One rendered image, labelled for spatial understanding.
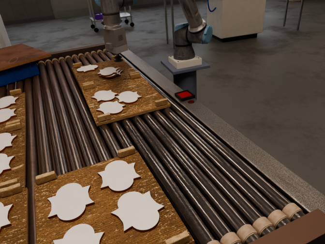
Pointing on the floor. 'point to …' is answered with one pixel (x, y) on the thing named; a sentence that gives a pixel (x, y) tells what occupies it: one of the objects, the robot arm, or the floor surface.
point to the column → (185, 75)
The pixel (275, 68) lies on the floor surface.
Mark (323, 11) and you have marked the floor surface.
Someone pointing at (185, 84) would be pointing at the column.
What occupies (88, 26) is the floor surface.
